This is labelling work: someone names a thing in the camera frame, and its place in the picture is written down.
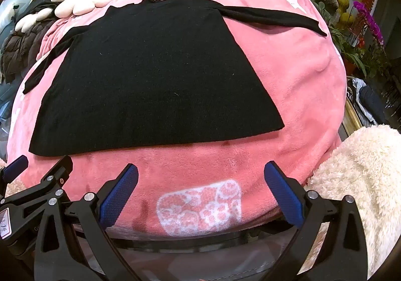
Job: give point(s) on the green potted plant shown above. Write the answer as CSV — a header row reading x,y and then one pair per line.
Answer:
x,y
354,46

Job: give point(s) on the white fluffy blanket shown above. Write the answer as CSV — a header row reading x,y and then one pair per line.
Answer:
x,y
354,187

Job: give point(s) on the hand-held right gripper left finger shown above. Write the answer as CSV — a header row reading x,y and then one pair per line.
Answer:
x,y
120,198

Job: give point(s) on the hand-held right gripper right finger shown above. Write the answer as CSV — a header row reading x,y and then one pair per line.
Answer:
x,y
283,196

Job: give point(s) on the golden metal frame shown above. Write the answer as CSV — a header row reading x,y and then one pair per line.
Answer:
x,y
349,124

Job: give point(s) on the black knit sweater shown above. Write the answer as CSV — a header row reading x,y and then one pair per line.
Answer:
x,y
156,87

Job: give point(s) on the dark brown puffer jacket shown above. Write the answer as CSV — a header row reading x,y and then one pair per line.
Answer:
x,y
22,46

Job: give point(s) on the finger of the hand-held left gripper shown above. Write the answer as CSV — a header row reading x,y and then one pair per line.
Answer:
x,y
53,176
14,168

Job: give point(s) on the purple orchid plant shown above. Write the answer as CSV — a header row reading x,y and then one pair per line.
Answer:
x,y
371,19

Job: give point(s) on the small white flower pillow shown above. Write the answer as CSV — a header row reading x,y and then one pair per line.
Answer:
x,y
31,19

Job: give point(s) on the pink printed fleece blanket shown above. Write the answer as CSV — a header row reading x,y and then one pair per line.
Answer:
x,y
282,105

